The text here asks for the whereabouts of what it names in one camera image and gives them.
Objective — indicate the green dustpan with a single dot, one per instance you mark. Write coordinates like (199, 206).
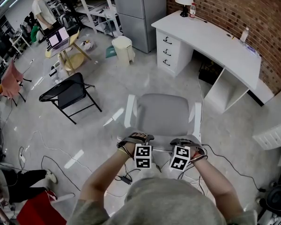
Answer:
(110, 52)

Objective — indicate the round wooden table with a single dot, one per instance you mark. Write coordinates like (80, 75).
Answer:
(74, 40)

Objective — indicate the black folding chair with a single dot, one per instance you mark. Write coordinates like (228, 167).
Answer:
(69, 92)

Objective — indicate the grey refrigerator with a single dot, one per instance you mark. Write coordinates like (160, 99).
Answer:
(135, 6)

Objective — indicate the red tablecloth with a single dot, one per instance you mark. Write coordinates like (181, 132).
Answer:
(39, 211)

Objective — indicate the white desk with drawers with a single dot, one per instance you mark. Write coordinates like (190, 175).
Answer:
(213, 41)

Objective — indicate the person's grey shirt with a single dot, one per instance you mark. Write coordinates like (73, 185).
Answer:
(168, 203)

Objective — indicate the white low bench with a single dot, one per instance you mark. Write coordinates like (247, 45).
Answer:
(264, 92)

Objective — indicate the red label water bottle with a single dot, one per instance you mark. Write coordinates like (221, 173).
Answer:
(192, 12)

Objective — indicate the white plastic bag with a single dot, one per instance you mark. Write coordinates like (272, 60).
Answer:
(86, 44)

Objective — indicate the clear plastic storage box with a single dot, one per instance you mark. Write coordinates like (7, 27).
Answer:
(57, 72)

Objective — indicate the white shelving rack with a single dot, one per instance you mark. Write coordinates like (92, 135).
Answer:
(93, 8)

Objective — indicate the open laptop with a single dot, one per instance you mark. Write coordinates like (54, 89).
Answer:
(58, 36)

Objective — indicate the person's left hand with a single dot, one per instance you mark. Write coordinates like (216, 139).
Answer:
(131, 140)

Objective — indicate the white cabinet with cubby shelves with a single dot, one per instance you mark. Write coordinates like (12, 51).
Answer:
(271, 137)

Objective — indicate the cream pedal trash bin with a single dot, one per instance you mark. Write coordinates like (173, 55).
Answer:
(121, 48)

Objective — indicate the clear plastic water bottle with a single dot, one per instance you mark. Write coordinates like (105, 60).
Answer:
(244, 35)

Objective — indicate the person's right forearm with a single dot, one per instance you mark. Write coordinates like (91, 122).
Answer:
(220, 186)

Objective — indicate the grey white armchair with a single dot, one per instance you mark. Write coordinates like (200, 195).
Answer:
(162, 111)

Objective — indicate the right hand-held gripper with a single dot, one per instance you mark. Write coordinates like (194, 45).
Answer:
(180, 158)

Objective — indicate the person's right hand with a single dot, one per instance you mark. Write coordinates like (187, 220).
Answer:
(195, 149)

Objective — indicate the black power adapter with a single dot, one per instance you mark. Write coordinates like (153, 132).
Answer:
(125, 179)

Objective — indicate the person's left forearm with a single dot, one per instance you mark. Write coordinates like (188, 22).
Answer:
(103, 179)

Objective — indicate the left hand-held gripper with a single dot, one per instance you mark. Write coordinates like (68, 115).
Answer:
(143, 156)

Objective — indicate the blue wet wipes packet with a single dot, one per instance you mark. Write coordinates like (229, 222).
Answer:
(251, 48)

